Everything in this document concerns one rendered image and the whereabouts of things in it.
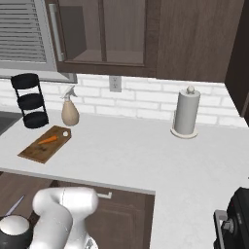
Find orange carrot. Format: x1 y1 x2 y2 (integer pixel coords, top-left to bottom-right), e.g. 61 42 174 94
37 134 58 146

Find brown wooden cutting board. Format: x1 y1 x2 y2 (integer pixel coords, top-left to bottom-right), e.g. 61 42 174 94
17 124 72 164

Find thin grey tool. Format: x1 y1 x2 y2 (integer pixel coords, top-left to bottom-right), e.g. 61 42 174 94
4 194 26 218

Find beige spray bottle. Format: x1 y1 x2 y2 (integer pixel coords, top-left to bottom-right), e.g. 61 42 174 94
60 85 81 127

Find white paper towel holder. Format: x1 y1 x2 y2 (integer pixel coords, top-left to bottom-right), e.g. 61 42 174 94
170 85 201 140

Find brown glass cupboard door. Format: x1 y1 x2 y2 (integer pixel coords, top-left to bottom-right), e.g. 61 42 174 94
44 0 160 78

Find black three-tier stand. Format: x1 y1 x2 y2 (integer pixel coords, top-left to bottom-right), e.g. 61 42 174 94
10 73 51 129

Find brown lower cabinet front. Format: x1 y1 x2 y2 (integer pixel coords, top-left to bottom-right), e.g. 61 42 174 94
52 180 157 249

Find brown wooden cupboard door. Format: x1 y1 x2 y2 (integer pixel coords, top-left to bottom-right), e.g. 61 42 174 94
156 0 246 84

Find dark brown tall cabinet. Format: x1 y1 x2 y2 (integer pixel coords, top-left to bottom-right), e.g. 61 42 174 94
224 0 249 119

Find grey window blinds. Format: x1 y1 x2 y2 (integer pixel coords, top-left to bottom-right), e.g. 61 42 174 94
0 0 78 84

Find black countertop appliance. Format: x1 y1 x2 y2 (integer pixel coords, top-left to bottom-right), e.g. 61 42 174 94
212 186 249 249

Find white wall outlet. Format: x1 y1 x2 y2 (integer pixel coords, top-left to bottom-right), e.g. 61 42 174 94
109 75 123 93

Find silver cupboard door handle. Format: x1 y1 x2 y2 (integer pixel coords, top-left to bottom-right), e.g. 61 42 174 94
48 3 64 62

